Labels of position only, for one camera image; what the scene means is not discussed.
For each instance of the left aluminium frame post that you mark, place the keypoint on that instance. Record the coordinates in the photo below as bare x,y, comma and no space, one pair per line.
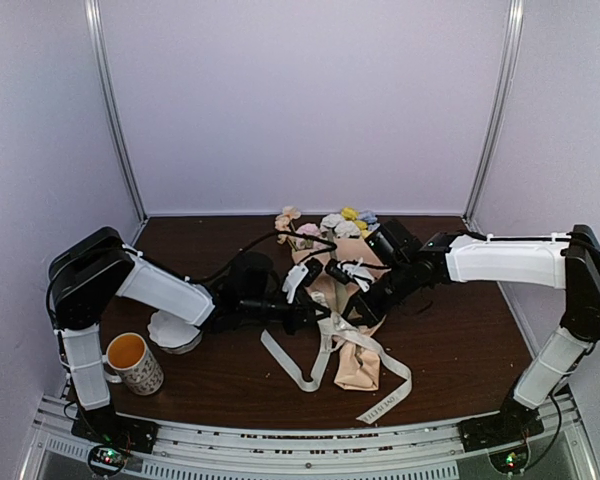
96,32

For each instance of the white printed ribbon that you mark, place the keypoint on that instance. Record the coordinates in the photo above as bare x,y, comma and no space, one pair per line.
360,358

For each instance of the white scalloped bowl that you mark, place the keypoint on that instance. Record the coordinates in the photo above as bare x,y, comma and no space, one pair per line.
172,334

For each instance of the patterned mug with orange inside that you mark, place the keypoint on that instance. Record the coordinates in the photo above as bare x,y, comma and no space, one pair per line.
129,356

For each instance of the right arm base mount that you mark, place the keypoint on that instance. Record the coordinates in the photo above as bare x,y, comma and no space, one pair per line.
504,438

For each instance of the aluminium front rail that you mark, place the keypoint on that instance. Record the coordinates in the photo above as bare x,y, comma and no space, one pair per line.
432,450

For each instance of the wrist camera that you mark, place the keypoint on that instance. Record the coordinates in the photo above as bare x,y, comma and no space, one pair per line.
302,274
353,271

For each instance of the right aluminium frame post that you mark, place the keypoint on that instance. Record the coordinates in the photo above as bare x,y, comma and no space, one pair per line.
508,64

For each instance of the aluminium frame post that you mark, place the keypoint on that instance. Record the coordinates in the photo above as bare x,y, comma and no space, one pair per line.
508,64
96,32

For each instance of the peach blossom stem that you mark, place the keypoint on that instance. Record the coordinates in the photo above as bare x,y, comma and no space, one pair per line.
284,222

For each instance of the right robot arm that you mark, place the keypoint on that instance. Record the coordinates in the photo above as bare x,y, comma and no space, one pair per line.
569,261

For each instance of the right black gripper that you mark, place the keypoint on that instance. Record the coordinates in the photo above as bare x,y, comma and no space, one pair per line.
372,315

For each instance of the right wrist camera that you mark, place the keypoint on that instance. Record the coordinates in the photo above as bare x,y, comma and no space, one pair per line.
353,271

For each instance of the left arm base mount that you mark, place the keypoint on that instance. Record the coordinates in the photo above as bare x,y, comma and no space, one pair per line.
113,452

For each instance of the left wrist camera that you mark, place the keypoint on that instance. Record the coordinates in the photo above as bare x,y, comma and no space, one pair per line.
302,274

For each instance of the blue flower stem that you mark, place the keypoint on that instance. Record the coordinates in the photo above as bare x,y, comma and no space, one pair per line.
369,218

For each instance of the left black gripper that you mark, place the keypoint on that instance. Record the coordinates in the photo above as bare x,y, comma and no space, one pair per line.
300,317

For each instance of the yellow flower stem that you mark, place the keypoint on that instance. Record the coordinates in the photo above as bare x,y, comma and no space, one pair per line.
352,215

